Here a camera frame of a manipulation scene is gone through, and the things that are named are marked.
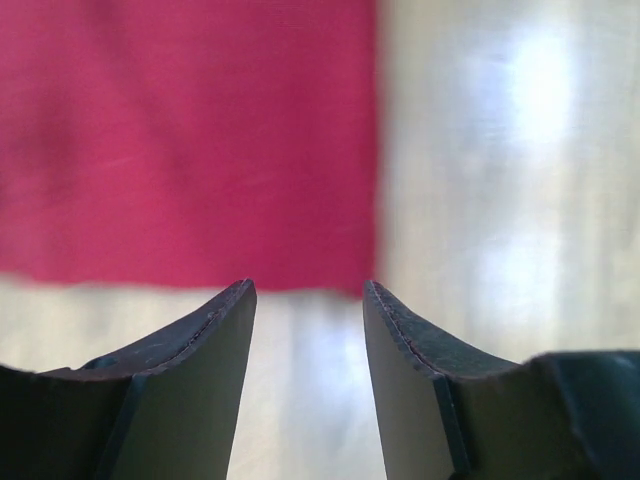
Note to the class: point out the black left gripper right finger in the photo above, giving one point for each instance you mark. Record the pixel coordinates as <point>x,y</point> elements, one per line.
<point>447,410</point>

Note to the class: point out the dark red t shirt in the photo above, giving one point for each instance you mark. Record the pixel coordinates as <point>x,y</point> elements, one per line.
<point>190,144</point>

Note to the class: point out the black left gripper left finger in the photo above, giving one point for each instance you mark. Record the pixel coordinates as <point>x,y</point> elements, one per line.
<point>163,407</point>

